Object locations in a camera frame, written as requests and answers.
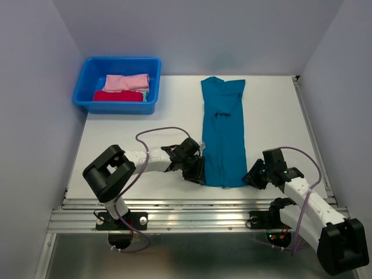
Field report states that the aluminium rail frame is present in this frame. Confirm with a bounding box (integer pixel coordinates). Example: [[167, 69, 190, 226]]
[[48, 76, 355, 279]]

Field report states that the light teal folded shirt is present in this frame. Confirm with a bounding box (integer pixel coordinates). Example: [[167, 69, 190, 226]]
[[141, 91, 149, 102]]

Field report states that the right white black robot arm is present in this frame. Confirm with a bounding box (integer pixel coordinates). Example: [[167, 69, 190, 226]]
[[242, 147, 370, 276]]

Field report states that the pink folded t shirt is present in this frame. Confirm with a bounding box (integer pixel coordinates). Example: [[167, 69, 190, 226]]
[[103, 74, 150, 92]]

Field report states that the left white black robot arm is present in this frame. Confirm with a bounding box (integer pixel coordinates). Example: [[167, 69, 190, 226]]
[[83, 137, 206, 229]]

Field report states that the blue plastic bin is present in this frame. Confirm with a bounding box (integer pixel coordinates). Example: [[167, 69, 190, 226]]
[[73, 56, 162, 115]]

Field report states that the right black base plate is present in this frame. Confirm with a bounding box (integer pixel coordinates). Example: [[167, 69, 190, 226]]
[[246, 210, 282, 230]]

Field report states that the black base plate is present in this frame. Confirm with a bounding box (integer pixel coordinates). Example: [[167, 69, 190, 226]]
[[95, 212, 148, 231], [246, 210, 282, 230]]

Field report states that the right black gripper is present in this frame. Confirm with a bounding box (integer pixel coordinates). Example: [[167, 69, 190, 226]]
[[241, 158, 273, 189]]

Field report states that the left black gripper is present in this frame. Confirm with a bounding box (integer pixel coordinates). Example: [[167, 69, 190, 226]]
[[180, 155, 206, 184]]

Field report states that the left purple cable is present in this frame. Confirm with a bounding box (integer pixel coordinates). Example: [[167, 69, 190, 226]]
[[110, 126, 192, 253]]

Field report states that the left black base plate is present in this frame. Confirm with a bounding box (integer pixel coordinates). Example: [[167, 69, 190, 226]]
[[95, 212, 148, 231]]

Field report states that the teal t shirt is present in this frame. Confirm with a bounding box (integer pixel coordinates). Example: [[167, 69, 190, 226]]
[[201, 77, 248, 188]]

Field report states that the red folded t shirt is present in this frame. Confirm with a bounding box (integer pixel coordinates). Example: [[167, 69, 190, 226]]
[[93, 90, 144, 102]]

